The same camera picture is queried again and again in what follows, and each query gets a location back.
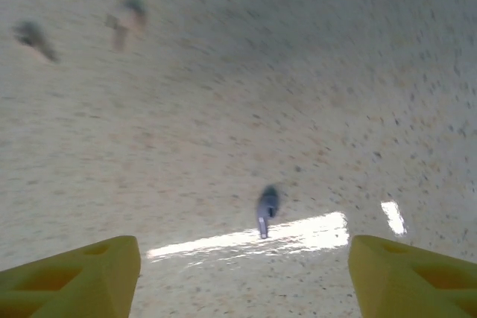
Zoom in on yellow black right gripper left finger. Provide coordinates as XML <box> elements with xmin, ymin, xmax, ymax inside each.
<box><xmin>0</xmin><ymin>235</ymin><xmax>142</xmax><ymax>318</ymax></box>

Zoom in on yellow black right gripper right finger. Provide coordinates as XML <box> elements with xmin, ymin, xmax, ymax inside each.
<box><xmin>348</xmin><ymin>235</ymin><xmax>477</xmax><ymax>318</ymax></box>

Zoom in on purple earbud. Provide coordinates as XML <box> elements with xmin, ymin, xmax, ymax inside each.
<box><xmin>255</xmin><ymin>183</ymin><xmax>281</xmax><ymax>240</ymax></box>

